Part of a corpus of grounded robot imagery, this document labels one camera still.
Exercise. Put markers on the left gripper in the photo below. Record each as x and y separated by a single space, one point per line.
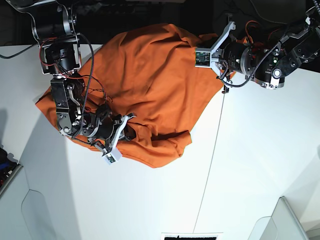
231 56

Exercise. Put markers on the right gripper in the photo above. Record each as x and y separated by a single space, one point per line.
112 129

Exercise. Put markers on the orange t-shirt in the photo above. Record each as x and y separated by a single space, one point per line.
151 72

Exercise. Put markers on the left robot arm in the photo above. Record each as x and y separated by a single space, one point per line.
265 57

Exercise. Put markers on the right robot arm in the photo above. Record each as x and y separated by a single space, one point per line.
53 27

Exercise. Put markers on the left clear acrylic panel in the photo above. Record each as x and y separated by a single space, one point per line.
46 220

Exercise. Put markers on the clear acrylic panel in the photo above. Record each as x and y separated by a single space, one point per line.
283 224
46 220

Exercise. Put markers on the cluttered tray at left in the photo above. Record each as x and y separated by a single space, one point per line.
9 169

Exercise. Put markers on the black white printed card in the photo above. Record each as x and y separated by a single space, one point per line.
191 236

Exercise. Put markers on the right clear acrylic panel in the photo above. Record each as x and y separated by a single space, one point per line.
283 224

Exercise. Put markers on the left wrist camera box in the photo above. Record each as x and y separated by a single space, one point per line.
202 57

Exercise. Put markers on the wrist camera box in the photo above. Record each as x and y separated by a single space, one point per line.
202 57
112 157

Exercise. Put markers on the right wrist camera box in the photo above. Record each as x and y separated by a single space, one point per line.
112 157

